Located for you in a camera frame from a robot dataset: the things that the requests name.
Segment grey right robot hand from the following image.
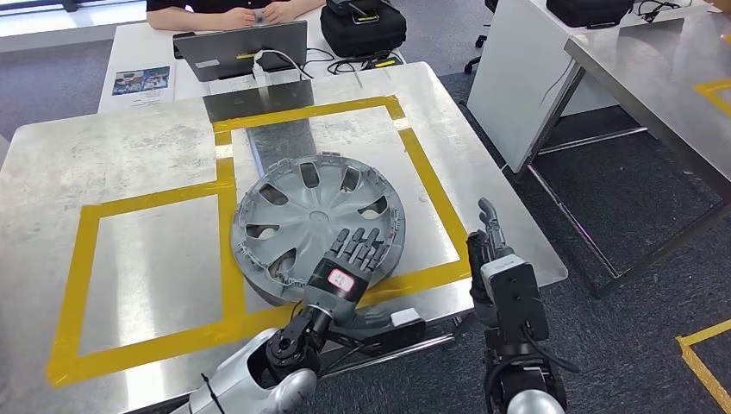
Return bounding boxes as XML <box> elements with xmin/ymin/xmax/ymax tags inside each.
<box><xmin>465</xmin><ymin>197</ymin><xmax>515</xmax><ymax>329</ymax></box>

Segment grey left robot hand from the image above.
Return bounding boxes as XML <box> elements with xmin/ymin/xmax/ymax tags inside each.
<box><xmin>303</xmin><ymin>227</ymin><xmax>390</xmax><ymax>324</ymax></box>

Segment silver wheel hubcap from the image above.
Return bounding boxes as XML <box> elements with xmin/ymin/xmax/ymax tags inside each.
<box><xmin>229</xmin><ymin>152</ymin><xmax>408</xmax><ymax>307</ymax></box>

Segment steel workbench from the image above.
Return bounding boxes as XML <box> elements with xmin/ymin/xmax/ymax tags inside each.
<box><xmin>528</xmin><ymin>11</ymin><xmax>731</xmax><ymax>298</ymax></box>

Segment white desk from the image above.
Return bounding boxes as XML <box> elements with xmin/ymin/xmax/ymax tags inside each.
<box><xmin>466</xmin><ymin>0</ymin><xmax>721</xmax><ymax>175</ymax></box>
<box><xmin>97</xmin><ymin>5</ymin><xmax>409</xmax><ymax>114</ymax></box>

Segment black office chair base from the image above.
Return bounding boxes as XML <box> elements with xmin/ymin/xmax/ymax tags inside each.
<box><xmin>463</xmin><ymin>0</ymin><xmax>498</xmax><ymax>74</ymax></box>

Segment black carrying bag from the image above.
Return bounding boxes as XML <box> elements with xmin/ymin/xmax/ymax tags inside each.
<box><xmin>545</xmin><ymin>0</ymin><xmax>635</xmax><ymax>29</ymax></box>
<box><xmin>319</xmin><ymin>0</ymin><xmax>409</xmax><ymax>59</ymax></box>

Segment printed paper sheet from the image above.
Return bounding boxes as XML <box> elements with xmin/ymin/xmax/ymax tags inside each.
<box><xmin>108</xmin><ymin>64</ymin><xmax>173</xmax><ymax>110</ymax></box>

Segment person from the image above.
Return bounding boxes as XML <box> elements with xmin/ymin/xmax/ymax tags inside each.
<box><xmin>145</xmin><ymin>0</ymin><xmax>327</xmax><ymax>33</ymax></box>

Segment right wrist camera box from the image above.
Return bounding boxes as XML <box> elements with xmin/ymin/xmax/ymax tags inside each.
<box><xmin>480</xmin><ymin>254</ymin><xmax>551</xmax><ymax>344</ymax></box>

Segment black desk cables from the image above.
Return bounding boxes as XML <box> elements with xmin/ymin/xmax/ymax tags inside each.
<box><xmin>299</xmin><ymin>48</ymin><xmax>403</xmax><ymax>75</ymax></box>

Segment white charging cable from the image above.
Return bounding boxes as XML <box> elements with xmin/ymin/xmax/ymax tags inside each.
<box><xmin>251</xmin><ymin>48</ymin><xmax>312</xmax><ymax>84</ymax></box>

